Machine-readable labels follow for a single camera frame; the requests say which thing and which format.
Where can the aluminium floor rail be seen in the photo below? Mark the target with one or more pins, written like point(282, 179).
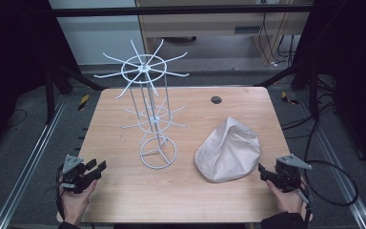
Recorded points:
point(28, 162)
point(340, 165)

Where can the yellow black striped tape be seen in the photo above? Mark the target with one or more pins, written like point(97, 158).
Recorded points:
point(288, 98)
point(83, 102)

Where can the person's right hand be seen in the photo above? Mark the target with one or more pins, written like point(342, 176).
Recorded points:
point(287, 200)

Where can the black horizontal frame bar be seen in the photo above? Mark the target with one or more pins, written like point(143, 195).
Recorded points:
point(178, 10)

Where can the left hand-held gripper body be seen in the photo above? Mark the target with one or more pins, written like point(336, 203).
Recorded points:
point(73, 175)

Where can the beige cloth hat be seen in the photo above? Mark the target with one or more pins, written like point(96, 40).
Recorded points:
point(228, 152)

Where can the person's left hand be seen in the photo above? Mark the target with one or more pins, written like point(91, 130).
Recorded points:
point(76, 203)

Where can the black curtain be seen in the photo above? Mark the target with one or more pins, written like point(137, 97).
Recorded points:
point(12, 63)
point(352, 73)

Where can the black metal stand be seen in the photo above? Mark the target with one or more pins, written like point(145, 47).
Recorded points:
point(57, 82)
point(305, 82)

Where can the light wooden cabinet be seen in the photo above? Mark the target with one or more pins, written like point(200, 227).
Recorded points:
point(203, 25)

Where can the round dark table grommet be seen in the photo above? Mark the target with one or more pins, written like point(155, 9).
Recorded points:
point(216, 99)

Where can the white cabinet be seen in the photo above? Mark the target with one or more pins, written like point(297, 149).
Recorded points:
point(98, 38)

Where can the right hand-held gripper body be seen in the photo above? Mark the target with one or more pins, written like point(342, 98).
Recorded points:
point(288, 173)

